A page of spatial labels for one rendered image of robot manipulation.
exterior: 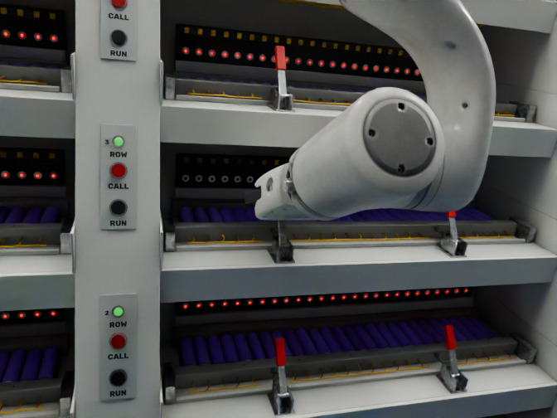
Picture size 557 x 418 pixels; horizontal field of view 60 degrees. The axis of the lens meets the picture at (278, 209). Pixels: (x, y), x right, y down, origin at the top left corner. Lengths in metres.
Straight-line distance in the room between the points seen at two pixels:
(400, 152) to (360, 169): 0.03
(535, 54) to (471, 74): 0.50
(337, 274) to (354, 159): 0.33
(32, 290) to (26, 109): 0.20
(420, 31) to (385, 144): 0.12
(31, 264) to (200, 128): 0.25
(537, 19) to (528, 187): 0.27
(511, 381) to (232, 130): 0.57
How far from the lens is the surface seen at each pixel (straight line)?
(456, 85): 0.45
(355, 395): 0.74
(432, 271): 0.73
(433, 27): 0.43
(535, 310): 0.92
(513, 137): 0.82
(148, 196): 0.59
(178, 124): 0.61
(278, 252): 0.63
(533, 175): 0.91
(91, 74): 0.62
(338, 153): 0.37
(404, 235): 0.78
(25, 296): 0.62
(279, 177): 0.50
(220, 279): 0.61
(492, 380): 0.85
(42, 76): 0.69
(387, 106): 0.37
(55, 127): 0.62
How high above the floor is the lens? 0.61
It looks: level
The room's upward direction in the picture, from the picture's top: straight up
